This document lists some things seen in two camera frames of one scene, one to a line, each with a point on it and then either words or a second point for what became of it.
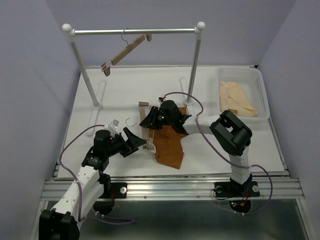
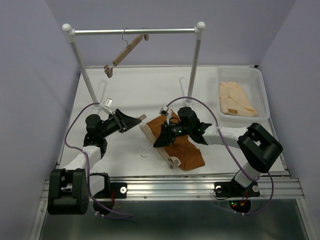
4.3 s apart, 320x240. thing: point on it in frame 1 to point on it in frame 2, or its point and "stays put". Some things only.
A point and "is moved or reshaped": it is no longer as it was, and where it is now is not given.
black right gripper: [150, 120] to [165, 137]
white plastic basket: [241, 89] stays put
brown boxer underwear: [167, 144] is moved or reshaped
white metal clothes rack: [70, 32] stays put
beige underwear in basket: [232, 98] stays put
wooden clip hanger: [147, 133] to [173, 162]
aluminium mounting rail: [186, 188] stays put
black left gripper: [133, 141] to [124, 122]
